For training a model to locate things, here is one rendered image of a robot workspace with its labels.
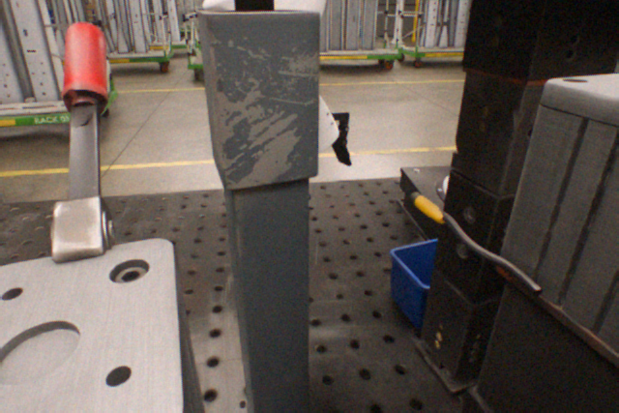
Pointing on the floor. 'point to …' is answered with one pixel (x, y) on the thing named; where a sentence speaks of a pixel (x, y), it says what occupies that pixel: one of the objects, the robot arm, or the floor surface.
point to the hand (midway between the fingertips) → (323, 175)
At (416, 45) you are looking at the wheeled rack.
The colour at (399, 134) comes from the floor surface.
